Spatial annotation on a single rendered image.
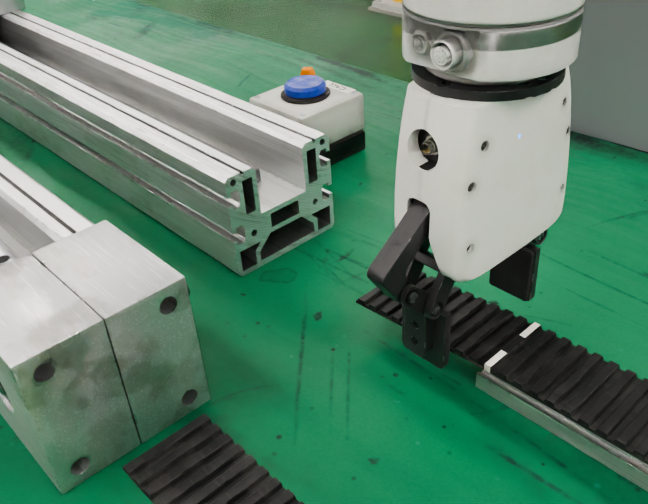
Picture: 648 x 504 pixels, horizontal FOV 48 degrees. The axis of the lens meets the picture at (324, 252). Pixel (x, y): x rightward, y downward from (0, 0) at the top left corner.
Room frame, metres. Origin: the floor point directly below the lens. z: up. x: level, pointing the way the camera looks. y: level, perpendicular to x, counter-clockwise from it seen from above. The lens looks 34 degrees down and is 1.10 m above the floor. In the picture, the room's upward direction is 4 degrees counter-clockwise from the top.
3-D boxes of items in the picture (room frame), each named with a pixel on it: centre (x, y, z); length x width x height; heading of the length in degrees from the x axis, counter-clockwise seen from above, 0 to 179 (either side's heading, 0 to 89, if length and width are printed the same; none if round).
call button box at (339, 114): (0.65, 0.01, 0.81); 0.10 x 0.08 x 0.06; 130
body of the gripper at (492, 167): (0.35, -0.09, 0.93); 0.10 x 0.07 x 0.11; 130
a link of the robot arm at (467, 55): (0.35, -0.09, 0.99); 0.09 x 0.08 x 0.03; 130
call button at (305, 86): (0.66, 0.01, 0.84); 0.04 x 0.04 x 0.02
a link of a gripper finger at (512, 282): (0.38, -0.13, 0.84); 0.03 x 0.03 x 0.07; 40
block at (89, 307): (0.33, 0.13, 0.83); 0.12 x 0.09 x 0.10; 130
